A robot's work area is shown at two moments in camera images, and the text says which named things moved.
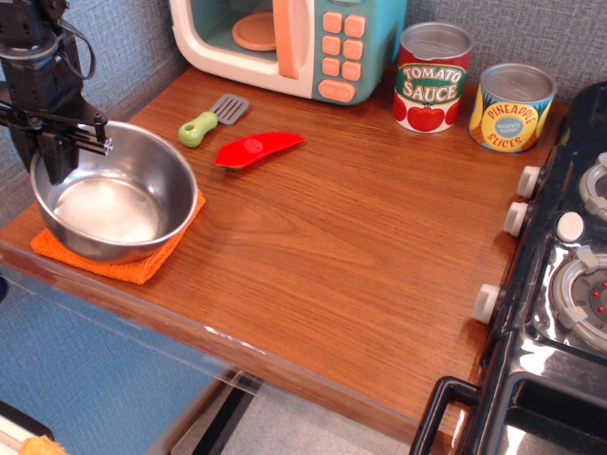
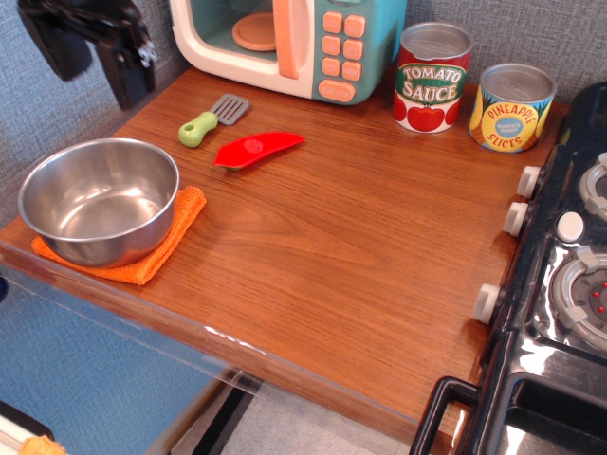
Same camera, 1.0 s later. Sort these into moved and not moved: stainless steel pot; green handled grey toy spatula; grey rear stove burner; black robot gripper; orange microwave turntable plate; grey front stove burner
Moved: black robot gripper; stainless steel pot
Not moved: green handled grey toy spatula; grey front stove burner; grey rear stove burner; orange microwave turntable plate
